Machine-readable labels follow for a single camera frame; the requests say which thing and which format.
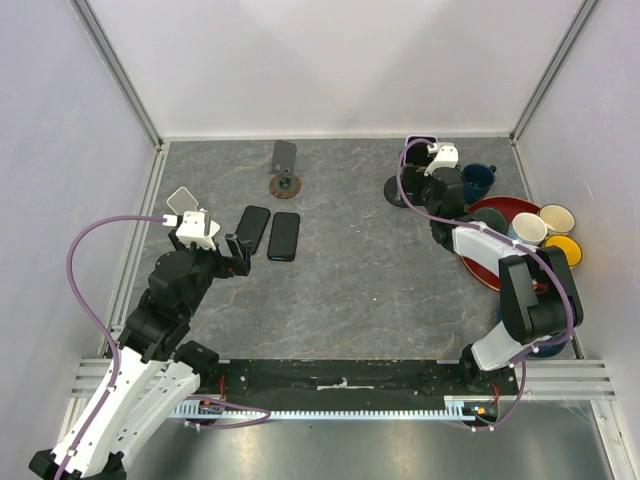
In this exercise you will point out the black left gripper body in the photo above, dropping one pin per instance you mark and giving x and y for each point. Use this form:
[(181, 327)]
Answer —
[(210, 264)]

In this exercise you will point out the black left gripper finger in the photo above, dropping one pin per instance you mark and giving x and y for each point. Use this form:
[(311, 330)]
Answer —
[(239, 249), (172, 235)]

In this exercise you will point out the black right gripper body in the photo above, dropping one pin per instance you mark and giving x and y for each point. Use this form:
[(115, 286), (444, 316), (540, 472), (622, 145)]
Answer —
[(425, 199)]

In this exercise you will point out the black clamp phone stand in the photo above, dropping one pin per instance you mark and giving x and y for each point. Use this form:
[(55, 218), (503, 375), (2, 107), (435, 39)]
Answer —
[(413, 183)]

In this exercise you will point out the black phone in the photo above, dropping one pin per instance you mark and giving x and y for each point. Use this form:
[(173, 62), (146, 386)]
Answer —
[(252, 225), (284, 237)]

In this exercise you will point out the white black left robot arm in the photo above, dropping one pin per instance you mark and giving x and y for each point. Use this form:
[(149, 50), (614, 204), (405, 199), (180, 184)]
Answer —
[(153, 369)]

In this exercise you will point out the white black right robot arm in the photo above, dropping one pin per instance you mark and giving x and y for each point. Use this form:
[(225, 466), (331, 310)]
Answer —
[(538, 296)]

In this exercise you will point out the white metal phone stand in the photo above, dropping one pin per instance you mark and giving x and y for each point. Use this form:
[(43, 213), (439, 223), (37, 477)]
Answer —
[(181, 201)]

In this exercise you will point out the round wooden base phone stand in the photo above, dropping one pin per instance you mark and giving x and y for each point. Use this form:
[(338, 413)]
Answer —
[(285, 184)]

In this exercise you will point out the dark blue mug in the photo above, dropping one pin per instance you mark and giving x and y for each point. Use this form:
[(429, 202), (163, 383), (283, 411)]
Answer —
[(478, 179)]

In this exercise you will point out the grey green mug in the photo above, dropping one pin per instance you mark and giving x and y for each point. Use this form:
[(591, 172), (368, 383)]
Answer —
[(493, 218)]

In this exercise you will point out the red round tray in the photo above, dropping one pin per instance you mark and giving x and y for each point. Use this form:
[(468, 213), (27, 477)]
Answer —
[(509, 207)]

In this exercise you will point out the white light blue mug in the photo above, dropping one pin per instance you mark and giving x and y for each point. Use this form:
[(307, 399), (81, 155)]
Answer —
[(527, 228)]

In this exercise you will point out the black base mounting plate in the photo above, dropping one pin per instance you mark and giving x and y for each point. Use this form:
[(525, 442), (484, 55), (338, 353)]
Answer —
[(350, 385)]

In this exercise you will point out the cream mug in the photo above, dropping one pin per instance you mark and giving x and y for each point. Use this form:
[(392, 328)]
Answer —
[(558, 219)]

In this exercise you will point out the yellow mug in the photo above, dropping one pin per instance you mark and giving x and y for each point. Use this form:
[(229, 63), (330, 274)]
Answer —
[(570, 247)]

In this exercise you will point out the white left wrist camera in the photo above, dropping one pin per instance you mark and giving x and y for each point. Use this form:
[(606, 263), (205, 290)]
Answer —
[(193, 228)]

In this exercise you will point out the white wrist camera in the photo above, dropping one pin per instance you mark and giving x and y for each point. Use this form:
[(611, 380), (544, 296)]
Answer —
[(193, 228), (441, 155)]

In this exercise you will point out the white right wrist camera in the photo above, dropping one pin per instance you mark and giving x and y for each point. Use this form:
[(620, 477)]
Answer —
[(441, 155)]

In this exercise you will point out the grey slotted cable duct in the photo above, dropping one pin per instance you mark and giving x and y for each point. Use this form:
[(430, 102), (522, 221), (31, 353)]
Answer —
[(198, 410)]

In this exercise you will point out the aluminium frame post right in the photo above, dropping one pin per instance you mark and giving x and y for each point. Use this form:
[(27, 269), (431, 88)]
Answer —
[(553, 68)]

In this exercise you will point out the aluminium frame post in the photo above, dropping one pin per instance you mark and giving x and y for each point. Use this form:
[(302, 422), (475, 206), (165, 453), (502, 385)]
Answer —
[(98, 35), (553, 68)]

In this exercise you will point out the aluminium frame post left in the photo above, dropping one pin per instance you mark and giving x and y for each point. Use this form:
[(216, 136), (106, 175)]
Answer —
[(98, 35)]

